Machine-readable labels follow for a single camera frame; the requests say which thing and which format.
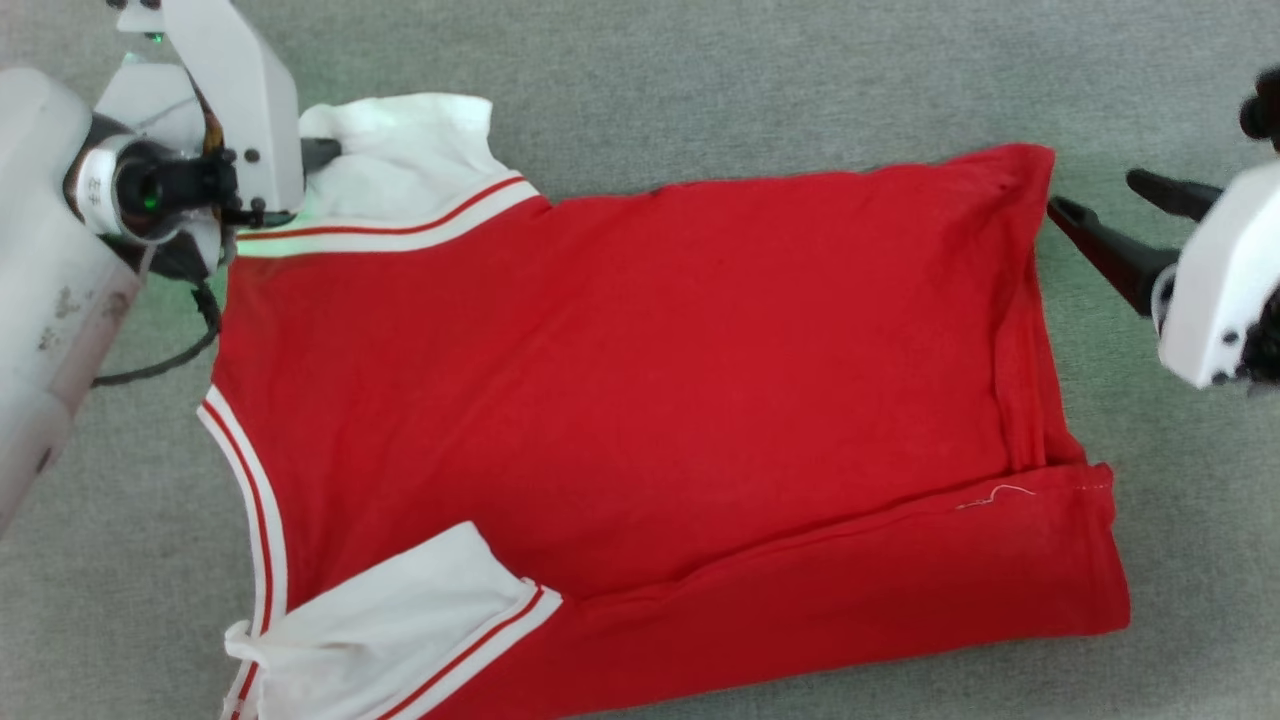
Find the red and white jersey shirt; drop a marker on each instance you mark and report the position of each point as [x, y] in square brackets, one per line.
[650, 400]

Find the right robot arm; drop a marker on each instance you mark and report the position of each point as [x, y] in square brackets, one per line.
[1262, 110]

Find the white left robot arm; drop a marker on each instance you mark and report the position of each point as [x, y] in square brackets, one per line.
[40, 250]

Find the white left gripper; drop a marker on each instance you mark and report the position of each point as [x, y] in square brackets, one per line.
[250, 100]

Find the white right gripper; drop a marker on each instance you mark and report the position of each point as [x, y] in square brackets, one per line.
[1215, 290]

